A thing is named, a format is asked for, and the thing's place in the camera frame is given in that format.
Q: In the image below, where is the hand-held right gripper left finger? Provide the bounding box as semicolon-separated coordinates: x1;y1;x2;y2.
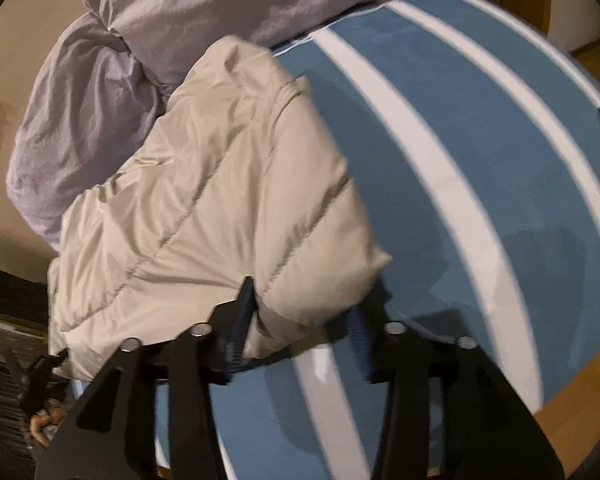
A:
32;276;257;480

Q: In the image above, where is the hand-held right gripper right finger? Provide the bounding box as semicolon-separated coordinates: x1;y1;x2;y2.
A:
346;284;564;480

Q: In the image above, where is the beige puffer jacket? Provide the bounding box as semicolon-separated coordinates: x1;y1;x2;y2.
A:
46;35;394;385

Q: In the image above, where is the person's left hand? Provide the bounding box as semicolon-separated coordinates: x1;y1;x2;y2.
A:
29;399;68;447

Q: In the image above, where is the dark bedside furniture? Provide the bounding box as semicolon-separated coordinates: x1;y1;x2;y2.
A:
0;259;61;480

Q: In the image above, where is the bed with blue striped sheet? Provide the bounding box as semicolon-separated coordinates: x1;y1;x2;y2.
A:
67;0;600;480

